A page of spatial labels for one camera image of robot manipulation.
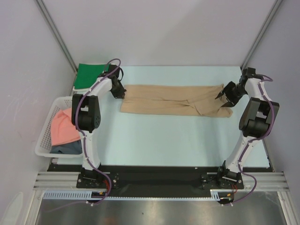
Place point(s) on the blue grey t shirt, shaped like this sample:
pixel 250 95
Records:
pixel 72 148

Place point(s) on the white slotted cable duct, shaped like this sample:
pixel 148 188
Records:
pixel 90 196

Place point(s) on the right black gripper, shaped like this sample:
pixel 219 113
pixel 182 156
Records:
pixel 228 94

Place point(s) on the folded white t shirt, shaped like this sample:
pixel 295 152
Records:
pixel 78 89

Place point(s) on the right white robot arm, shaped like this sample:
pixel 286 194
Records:
pixel 255 124

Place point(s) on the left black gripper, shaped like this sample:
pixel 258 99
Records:
pixel 120 94

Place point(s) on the white plastic basket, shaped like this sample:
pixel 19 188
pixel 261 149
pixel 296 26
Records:
pixel 44 145

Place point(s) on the beige t shirt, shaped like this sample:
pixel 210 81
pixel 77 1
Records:
pixel 175 100

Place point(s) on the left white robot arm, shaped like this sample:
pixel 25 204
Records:
pixel 86 117

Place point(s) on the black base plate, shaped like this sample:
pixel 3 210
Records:
pixel 167 181

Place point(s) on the aluminium rail frame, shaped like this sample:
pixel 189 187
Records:
pixel 264 200

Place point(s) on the pink t shirt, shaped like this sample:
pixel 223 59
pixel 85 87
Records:
pixel 62 129

